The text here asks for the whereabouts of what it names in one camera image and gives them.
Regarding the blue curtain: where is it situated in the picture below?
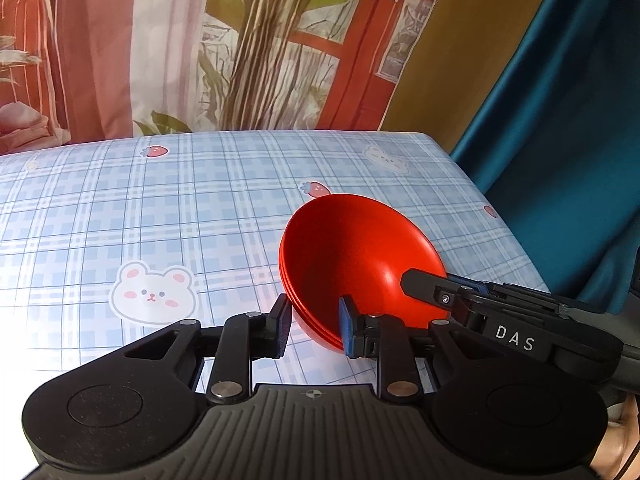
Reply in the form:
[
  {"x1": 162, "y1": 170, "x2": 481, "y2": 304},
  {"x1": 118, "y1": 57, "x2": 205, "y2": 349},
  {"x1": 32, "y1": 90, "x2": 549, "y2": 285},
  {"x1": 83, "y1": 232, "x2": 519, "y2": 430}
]
[{"x1": 449, "y1": 0, "x2": 640, "y2": 315}]

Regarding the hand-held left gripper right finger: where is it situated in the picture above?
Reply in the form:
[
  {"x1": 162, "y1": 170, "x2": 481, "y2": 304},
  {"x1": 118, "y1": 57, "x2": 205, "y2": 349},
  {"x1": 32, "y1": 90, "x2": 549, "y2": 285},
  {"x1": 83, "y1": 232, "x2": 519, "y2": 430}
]
[{"x1": 338, "y1": 295, "x2": 502, "y2": 404}]

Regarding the person's right forearm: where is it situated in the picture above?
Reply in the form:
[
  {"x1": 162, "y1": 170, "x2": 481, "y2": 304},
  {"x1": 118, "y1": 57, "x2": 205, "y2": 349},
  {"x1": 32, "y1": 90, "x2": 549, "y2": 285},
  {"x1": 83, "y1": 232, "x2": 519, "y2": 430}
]
[{"x1": 595, "y1": 392, "x2": 640, "y2": 480}]

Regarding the printed backdrop cloth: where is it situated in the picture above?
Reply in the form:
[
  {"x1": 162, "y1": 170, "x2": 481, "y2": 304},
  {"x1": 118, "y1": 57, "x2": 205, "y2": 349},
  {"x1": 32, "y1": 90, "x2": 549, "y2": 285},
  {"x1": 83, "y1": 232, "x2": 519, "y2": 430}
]
[{"x1": 0, "y1": 0, "x2": 454, "y2": 157}]

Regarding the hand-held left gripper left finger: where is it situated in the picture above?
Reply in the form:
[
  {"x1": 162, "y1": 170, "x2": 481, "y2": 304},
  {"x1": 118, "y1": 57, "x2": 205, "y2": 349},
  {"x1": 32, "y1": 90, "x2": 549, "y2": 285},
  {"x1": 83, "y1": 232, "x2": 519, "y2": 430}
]
[{"x1": 99, "y1": 293, "x2": 294, "y2": 405}]

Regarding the blue checked tablecloth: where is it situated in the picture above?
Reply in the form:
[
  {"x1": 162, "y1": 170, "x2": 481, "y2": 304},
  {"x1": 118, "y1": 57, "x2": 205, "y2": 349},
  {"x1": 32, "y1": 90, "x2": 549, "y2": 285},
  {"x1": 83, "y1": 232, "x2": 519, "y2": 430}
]
[{"x1": 0, "y1": 129, "x2": 552, "y2": 463}]

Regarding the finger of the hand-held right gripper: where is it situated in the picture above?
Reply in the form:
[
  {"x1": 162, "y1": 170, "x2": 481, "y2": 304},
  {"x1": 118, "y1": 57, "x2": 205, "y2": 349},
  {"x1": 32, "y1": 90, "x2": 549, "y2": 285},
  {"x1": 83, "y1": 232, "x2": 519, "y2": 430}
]
[
  {"x1": 446, "y1": 273, "x2": 569, "y2": 314},
  {"x1": 401, "y1": 268, "x2": 485, "y2": 319}
]

